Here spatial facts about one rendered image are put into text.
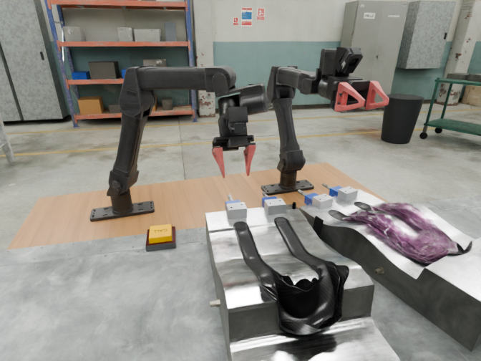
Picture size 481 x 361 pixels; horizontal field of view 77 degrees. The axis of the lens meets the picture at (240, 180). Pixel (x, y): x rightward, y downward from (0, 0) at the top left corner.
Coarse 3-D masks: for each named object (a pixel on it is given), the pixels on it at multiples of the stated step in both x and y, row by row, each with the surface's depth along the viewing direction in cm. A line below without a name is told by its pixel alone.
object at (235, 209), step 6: (228, 198) 90; (228, 204) 82; (234, 204) 82; (240, 204) 82; (228, 210) 79; (234, 210) 79; (240, 210) 80; (246, 210) 80; (228, 216) 80; (234, 216) 80; (240, 216) 80; (246, 216) 81
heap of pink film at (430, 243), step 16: (384, 208) 83; (400, 208) 80; (416, 208) 80; (368, 224) 76; (384, 224) 73; (416, 224) 76; (432, 224) 77; (400, 240) 70; (416, 240) 71; (432, 240) 70; (448, 240) 71; (416, 256) 68; (432, 256) 66
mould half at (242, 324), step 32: (224, 224) 78; (256, 224) 78; (224, 256) 67; (288, 256) 66; (320, 256) 64; (224, 288) 52; (256, 288) 52; (352, 288) 52; (224, 320) 55; (256, 320) 50; (352, 320) 54; (256, 352) 49; (288, 352) 49; (320, 352) 49; (352, 352) 49; (384, 352) 49
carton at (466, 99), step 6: (468, 90) 679; (474, 90) 666; (480, 90) 653; (468, 96) 679; (474, 96) 667; (480, 96) 656; (462, 102) 695; (468, 102) 681; (474, 102) 669; (480, 102) 663
